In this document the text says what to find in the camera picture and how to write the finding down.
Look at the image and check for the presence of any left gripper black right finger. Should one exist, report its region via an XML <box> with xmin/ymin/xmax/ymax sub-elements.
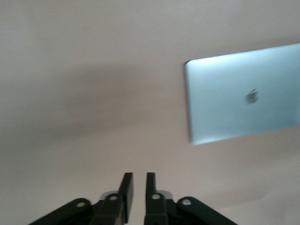
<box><xmin>143</xmin><ymin>172</ymin><xmax>238</xmax><ymax>225</ymax></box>

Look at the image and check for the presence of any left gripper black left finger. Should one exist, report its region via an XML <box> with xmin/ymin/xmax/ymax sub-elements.
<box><xmin>30</xmin><ymin>172</ymin><xmax>135</xmax><ymax>225</ymax></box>

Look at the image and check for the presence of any grey laptop computer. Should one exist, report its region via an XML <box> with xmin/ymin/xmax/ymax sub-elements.
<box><xmin>183</xmin><ymin>43</ymin><xmax>300</xmax><ymax>147</ymax></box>

